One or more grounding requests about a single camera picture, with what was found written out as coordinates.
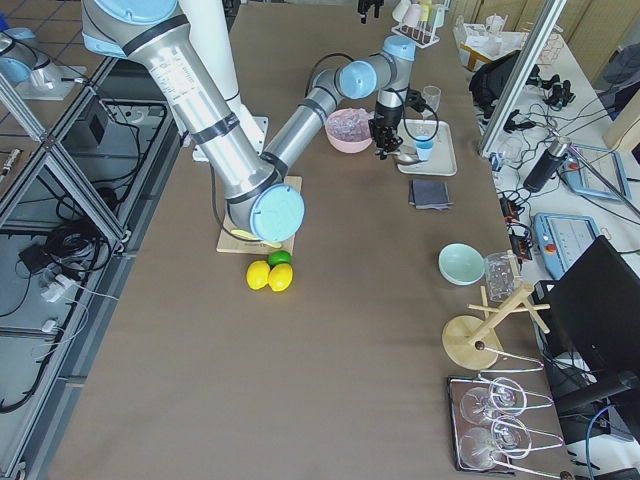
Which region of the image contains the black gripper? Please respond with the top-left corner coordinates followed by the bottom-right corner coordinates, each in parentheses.
top-left (368, 119), bottom-right (403, 160)
top-left (357, 0), bottom-right (385, 24)

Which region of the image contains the metal ice scoop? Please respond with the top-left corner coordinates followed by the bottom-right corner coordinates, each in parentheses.
top-left (394, 151), bottom-right (421, 165)

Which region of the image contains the pink bowl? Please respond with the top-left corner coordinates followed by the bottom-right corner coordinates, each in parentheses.
top-left (324, 108), bottom-right (373, 154)

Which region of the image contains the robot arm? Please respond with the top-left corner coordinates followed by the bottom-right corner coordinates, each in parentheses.
top-left (81, 1), bottom-right (416, 242)

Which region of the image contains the clear ice cubes pile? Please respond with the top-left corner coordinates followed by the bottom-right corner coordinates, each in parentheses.
top-left (325, 108), bottom-right (370, 142)

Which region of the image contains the light blue cup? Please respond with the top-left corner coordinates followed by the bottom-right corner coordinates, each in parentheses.
top-left (414, 135), bottom-right (435, 162)

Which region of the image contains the wooden cup stand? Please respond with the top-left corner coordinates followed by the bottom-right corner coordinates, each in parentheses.
top-left (442, 283), bottom-right (551, 371)

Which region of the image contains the clear wine glass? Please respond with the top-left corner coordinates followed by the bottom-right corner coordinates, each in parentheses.
top-left (422, 85), bottom-right (441, 119)

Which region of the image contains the cream serving tray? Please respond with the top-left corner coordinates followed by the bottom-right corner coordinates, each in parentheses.
top-left (394, 119), bottom-right (457, 176)

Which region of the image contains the grey folded cloth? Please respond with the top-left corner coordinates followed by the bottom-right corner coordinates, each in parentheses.
top-left (408, 178), bottom-right (453, 211)

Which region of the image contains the black bag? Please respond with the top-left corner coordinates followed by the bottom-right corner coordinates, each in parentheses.
top-left (469, 50), bottom-right (520, 120)

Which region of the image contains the green bowl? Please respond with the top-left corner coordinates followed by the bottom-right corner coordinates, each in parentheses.
top-left (438, 243), bottom-right (485, 286)

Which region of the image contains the green lime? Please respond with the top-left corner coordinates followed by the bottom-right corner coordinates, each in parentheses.
top-left (267, 250), bottom-right (292, 267)

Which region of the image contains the black water bottle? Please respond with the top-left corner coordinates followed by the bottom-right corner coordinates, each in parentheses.
top-left (523, 136), bottom-right (571, 193)

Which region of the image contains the yellow lemon lower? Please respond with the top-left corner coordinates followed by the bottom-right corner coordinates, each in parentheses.
top-left (268, 263), bottom-right (294, 292)

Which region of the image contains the yellow lemon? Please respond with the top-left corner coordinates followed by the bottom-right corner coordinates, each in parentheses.
top-left (268, 263), bottom-right (294, 292)
top-left (245, 260), bottom-right (271, 290)

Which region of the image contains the yellow plastic knife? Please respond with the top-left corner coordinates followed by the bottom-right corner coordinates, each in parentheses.
top-left (231, 229), bottom-right (282, 249)

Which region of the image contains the glass mug on stand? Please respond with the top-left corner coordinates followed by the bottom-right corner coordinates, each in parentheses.
top-left (484, 251), bottom-right (520, 302)

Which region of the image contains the yellow lemon upper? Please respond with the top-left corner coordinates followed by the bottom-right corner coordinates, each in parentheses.
top-left (245, 260), bottom-right (271, 290)

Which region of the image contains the wooden cutting board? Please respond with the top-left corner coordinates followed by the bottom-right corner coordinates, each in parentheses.
top-left (216, 175), bottom-right (303, 255)

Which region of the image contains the blue teach pendant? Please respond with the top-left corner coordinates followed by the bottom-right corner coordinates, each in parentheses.
top-left (562, 144), bottom-right (632, 201)

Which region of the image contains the black monitor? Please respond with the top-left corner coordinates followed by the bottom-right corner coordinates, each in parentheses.
top-left (544, 236), bottom-right (639, 423)

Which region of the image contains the upside-down wine glass far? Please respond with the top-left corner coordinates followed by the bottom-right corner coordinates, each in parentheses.
top-left (459, 377), bottom-right (553, 426)

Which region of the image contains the upside-down wine glass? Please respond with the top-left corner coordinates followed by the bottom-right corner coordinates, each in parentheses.
top-left (457, 415), bottom-right (564, 478)
top-left (459, 377), bottom-right (553, 426)

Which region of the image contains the upside-down wine glass near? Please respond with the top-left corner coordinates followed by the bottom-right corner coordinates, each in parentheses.
top-left (457, 415), bottom-right (564, 478)

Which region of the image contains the white wire cup rack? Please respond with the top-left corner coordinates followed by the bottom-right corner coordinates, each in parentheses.
top-left (391, 0), bottom-right (450, 49)

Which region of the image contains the black tray frame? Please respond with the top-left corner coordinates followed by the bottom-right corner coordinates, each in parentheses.
top-left (445, 374), bottom-right (566, 474)

